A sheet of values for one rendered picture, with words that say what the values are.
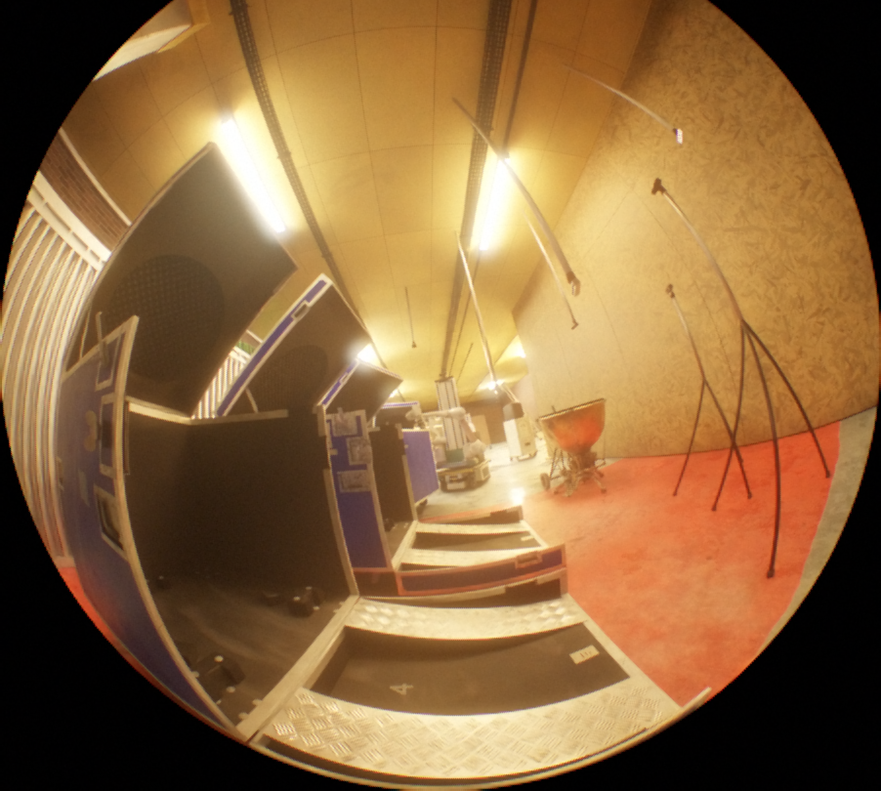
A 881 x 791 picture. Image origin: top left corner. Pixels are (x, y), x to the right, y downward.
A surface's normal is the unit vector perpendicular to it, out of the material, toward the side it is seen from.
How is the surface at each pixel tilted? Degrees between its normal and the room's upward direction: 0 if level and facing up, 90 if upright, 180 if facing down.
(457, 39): 180
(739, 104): 90
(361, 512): 90
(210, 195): 136
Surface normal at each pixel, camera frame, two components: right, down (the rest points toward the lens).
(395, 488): -0.05, -0.33
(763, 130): -0.98, 0.15
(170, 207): 0.81, 0.54
